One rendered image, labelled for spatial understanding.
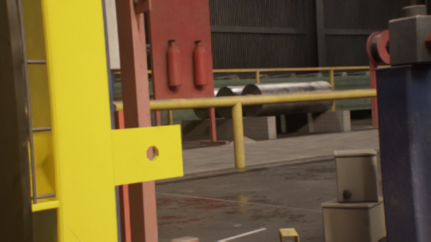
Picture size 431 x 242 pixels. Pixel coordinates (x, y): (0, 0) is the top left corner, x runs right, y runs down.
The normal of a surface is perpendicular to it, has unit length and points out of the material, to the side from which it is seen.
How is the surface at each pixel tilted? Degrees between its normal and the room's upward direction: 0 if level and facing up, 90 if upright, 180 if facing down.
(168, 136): 90
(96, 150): 90
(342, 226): 90
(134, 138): 90
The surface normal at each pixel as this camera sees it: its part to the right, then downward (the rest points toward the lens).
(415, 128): 0.62, -0.02
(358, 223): -0.51, 0.05
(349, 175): -0.18, 0.04
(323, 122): -0.78, 0.07
